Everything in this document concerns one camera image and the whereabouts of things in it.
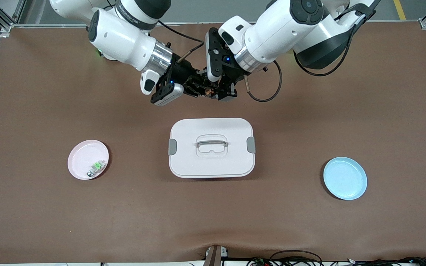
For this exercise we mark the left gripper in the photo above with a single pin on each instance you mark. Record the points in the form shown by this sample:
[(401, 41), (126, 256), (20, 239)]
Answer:
[(231, 77)]

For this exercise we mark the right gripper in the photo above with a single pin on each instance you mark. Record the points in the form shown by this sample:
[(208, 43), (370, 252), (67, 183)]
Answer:
[(182, 70)]

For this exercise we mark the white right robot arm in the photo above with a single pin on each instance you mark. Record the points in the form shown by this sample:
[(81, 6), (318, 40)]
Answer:
[(120, 40)]

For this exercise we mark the grey box latch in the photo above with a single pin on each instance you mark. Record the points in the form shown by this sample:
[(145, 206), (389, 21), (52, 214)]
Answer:
[(172, 147), (251, 144)]

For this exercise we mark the white lidded storage box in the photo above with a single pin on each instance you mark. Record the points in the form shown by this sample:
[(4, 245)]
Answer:
[(213, 166)]

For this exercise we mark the brown table mat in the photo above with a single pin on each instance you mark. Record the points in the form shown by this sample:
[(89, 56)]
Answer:
[(213, 214)]

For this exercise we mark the pink round plate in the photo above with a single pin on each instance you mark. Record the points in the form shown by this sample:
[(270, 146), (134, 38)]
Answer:
[(83, 159)]

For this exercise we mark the light blue round plate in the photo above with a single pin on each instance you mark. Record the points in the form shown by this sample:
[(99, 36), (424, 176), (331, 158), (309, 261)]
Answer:
[(346, 181)]

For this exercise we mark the metal table clamp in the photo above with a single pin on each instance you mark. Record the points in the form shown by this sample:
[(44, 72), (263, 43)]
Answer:
[(215, 256)]

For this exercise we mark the green and clear switch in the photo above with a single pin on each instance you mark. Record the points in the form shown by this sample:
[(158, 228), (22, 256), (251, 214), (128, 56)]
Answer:
[(96, 168)]

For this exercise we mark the aluminium table edge rail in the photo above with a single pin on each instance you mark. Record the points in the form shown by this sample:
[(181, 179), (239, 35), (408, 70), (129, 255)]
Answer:
[(31, 25)]

